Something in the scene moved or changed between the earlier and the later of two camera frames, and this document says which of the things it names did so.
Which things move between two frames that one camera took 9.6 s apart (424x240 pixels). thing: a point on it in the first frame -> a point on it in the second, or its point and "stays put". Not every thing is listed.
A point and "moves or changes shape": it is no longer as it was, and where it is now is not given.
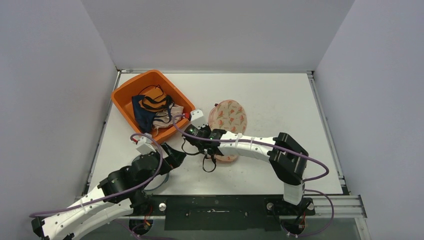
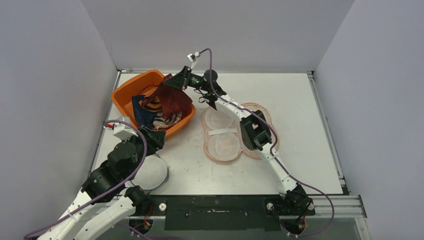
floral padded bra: (230, 116) moves or changes shape
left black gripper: (174, 160) -> (155, 139)
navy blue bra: (144, 117) stays put
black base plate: (255, 213) stays put
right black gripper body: (197, 137) -> (182, 78)
